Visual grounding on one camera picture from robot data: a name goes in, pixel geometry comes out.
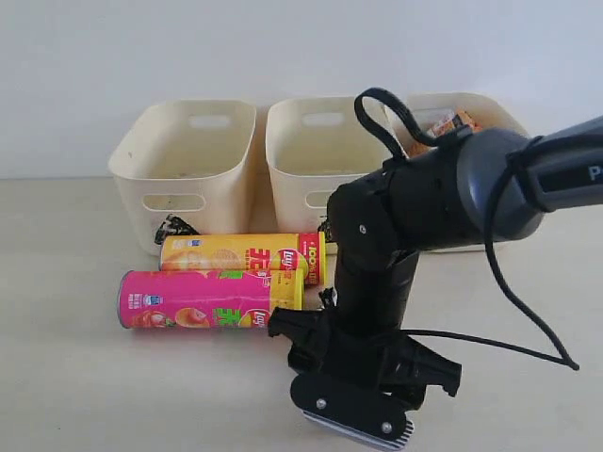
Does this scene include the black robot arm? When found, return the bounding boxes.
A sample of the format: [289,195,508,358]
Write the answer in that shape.
[269,119,602,417]

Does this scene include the cream plastic bin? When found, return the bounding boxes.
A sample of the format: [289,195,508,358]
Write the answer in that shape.
[386,91,529,253]
[265,97,390,233]
[108,100,257,255]

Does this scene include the cream middle plastic bin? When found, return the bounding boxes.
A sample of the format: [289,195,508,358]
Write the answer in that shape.
[265,97,390,233]

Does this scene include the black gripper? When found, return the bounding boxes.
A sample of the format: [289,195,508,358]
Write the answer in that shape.
[268,308,462,411]

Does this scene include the cream right plastic bin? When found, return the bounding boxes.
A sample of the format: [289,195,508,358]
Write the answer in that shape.
[386,91,529,253]

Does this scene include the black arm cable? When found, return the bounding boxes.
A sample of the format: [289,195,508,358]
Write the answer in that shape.
[352,87,580,371]

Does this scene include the yellow chips can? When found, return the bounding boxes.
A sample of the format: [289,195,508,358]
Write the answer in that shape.
[159,232,327,286]

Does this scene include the orange snack bag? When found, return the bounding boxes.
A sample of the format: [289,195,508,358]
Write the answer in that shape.
[413,107,482,138]

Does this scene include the cream left plastic bin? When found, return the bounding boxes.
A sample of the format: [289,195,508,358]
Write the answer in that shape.
[108,100,257,255]

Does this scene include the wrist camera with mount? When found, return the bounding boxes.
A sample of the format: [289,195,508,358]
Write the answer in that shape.
[290,373,415,451]

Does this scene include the pink chips can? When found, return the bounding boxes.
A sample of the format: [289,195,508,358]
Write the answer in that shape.
[117,268,306,332]

